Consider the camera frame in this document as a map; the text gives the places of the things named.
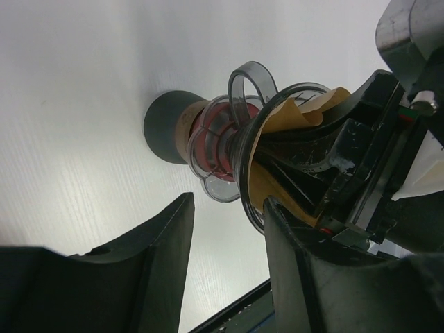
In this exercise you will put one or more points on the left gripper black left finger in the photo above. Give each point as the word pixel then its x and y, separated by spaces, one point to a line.
pixel 134 283

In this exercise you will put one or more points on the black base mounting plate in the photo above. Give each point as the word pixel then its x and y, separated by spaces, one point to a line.
pixel 252 313

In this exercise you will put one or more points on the brown paper coffee filter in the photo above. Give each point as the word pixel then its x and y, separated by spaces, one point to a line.
pixel 289 117

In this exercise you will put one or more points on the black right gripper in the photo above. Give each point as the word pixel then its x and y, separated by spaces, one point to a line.
pixel 371 136

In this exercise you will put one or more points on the smoky transparent plastic coffee dripper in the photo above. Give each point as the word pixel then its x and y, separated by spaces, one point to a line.
pixel 250 87

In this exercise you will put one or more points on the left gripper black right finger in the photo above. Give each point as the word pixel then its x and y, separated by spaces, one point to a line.
pixel 320 285

